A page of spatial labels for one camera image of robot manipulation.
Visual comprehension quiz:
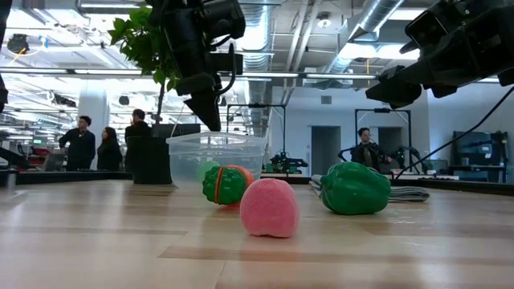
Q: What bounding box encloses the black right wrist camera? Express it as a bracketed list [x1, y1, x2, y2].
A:
[404, 6, 444, 44]

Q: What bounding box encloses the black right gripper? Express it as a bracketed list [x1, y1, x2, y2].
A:
[365, 0, 514, 109]

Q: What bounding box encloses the dark green toy bell pepper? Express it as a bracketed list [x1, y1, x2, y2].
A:
[319, 161, 393, 216]

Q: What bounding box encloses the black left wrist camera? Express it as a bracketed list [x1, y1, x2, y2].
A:
[208, 51, 245, 76]

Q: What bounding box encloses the person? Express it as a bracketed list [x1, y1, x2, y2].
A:
[59, 115, 96, 173]
[339, 127, 393, 173]
[96, 126, 124, 173]
[124, 108, 153, 140]

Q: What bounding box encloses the pink fuzzy toy peach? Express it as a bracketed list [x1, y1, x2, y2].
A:
[239, 177, 300, 238]

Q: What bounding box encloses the dark workstation cart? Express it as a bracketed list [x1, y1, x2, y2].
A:
[448, 130, 510, 182]

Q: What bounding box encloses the silver ventilation duct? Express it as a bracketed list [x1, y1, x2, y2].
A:
[239, 0, 274, 137]
[320, 0, 406, 88]

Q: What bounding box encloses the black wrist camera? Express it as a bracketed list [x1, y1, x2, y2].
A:
[208, 51, 245, 76]
[404, 6, 444, 44]

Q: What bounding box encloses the ceiling light strip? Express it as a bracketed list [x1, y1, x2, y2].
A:
[304, 73, 377, 79]
[236, 71, 300, 79]

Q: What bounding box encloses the grey door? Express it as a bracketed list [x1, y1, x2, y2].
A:
[379, 126, 403, 161]
[311, 125, 341, 177]

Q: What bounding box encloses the clear plastic tupperware container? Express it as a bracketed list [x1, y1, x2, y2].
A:
[165, 131, 268, 189]

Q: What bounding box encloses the black metal frame stand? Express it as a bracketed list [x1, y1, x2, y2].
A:
[354, 107, 413, 161]
[226, 103, 288, 164]

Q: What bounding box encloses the yellow hanging pendant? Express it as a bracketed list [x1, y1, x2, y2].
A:
[365, 58, 373, 100]

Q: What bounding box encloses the green leafy artificial plant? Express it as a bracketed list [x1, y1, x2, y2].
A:
[107, 6, 186, 140]

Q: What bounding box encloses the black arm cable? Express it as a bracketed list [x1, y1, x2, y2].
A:
[394, 85, 514, 181]

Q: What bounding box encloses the black background monitor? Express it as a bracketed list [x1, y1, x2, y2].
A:
[154, 123, 202, 140]

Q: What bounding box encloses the grey folded cloth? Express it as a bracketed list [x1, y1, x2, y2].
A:
[308, 173, 430, 203]

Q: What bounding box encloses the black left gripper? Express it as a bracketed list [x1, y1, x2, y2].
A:
[175, 71, 224, 132]

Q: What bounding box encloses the green orange bumpy toy produce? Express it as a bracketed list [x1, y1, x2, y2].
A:
[202, 165, 255, 206]

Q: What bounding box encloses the black aluminium table frame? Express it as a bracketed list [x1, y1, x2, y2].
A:
[0, 168, 514, 197]

